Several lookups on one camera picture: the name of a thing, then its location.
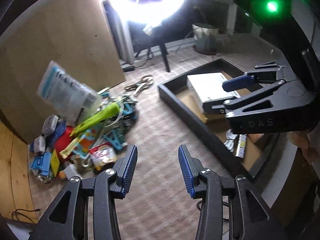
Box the black shallow tray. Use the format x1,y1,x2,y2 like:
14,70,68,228
158,59,285,180

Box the fruit print blue pouch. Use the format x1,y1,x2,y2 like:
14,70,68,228
74,129,97,154

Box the gold snack bar wrapper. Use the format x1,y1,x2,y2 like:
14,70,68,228
59,138,79,161

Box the green snack stick packet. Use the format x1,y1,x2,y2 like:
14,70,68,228
69,102,120,137

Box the orange toy figure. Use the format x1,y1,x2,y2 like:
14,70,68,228
57,171,66,180

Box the cardboard box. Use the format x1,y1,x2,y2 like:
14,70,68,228
1,0,125,142

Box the black power strip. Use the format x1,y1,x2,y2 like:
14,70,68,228
122,66,135,73

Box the grey tin box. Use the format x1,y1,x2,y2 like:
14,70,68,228
41,114,59,137

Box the white tissue pack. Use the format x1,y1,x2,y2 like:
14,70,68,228
29,136,46,153

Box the potted spider plant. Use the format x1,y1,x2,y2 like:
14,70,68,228
178,6,238,55

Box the dark blue paper box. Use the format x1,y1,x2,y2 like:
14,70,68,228
46,120,67,148

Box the coffee mate sachet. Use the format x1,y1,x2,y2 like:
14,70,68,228
88,142,117,171

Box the clear printed refill pouch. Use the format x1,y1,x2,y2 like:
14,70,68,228
36,61,102,125

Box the red fabric pouch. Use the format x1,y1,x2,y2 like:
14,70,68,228
54,126,74,154

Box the white power adapter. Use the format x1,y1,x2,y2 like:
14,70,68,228
63,164,82,180

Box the teal plastic clothes peg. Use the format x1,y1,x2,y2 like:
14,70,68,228
103,129,127,151

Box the white plastic hanger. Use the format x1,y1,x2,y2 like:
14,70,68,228
81,101,124,168

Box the black tripod stand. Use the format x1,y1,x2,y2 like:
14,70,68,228
134,22,173,73

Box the metal scissors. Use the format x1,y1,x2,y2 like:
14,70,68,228
125,75,154,98

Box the blue wet wipes pack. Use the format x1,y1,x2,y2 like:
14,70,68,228
31,156,43,170

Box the black cable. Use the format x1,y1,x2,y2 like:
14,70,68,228
11,208,41,224

